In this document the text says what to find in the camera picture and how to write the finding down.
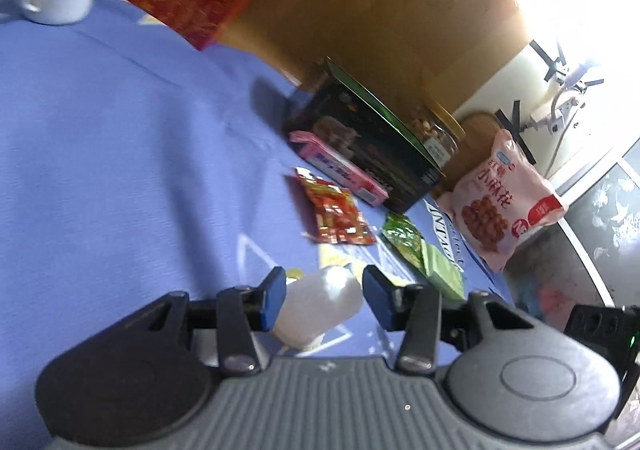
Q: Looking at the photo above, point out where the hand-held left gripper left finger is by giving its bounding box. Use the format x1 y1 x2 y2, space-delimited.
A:
145 266 287 378

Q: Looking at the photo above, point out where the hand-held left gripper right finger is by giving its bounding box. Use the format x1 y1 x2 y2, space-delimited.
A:
362 265 536 376

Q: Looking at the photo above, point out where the small white plastic bottle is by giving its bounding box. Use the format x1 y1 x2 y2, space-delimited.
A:
272 266 365 350

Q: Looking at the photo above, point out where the red snack packet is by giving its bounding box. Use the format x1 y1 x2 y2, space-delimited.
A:
294 167 377 245

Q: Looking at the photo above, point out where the bright green snack packet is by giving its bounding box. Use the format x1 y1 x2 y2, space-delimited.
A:
381 212 430 275

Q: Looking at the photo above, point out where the pale green leaf-print packet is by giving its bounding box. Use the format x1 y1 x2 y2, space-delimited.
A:
420 245 466 301

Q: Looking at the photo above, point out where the floral glass sliding door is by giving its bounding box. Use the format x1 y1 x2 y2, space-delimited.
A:
505 135 640 450

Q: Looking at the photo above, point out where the flat pink packet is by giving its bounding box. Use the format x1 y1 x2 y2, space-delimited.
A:
289 131 390 208

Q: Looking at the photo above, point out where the large pink snack bag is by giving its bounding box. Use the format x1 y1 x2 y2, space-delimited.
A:
437 129 570 273

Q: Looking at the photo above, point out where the black cardboard box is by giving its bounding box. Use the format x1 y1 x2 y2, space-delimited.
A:
284 57 446 215

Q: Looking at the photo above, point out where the clear nut jar gold lid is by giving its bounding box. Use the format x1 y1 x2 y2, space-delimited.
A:
400 102 466 168

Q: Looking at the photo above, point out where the white power strip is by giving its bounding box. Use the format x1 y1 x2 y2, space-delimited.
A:
530 94 586 133

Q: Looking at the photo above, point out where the wooden headboard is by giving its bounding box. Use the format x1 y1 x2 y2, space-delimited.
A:
220 0 538 131

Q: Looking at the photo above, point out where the white cable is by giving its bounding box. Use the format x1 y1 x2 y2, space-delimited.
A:
542 80 586 181

